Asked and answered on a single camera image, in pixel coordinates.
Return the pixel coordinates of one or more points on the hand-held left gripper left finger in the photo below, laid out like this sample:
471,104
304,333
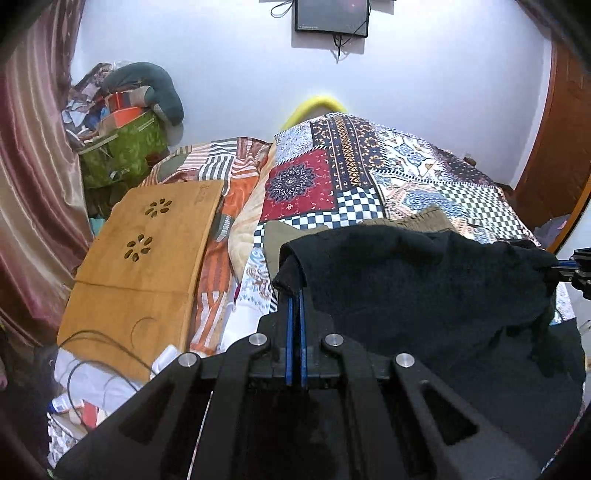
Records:
290,341

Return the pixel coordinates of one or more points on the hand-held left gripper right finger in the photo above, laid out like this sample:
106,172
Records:
303,341

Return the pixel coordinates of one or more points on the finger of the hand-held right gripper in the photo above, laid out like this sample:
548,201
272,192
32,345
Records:
582,254
582,281

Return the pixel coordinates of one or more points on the black pants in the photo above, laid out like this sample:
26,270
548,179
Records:
392,277

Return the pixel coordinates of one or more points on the olive green pants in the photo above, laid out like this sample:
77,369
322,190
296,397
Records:
277,235

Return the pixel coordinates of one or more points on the grey blue bag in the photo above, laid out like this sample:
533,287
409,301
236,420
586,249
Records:
554,230

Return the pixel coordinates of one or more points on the orange striped quilt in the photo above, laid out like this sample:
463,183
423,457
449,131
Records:
217,286

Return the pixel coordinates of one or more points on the wooden door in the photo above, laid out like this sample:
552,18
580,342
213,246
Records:
554,138

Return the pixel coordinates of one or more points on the wooden lap desk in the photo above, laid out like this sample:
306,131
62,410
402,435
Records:
138,286

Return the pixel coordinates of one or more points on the patchwork printed blanket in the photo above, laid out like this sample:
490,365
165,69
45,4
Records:
351,152

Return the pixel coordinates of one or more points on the pile of white bags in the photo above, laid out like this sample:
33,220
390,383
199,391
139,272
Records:
97,374

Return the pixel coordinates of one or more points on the yellow plastic item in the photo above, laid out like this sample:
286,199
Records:
318,102

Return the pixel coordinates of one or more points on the green fabric bag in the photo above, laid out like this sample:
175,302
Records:
124,147

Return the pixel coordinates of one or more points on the teal cushion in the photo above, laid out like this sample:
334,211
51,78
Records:
161,87

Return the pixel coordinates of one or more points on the pile of colourful fabrics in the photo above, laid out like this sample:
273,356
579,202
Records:
87,110

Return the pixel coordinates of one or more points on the pink satin curtain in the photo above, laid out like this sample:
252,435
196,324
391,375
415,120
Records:
32,161

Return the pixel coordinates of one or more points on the wooden bed post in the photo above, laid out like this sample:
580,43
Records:
471,160

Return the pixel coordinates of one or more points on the wall mounted black screen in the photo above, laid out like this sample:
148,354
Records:
331,16

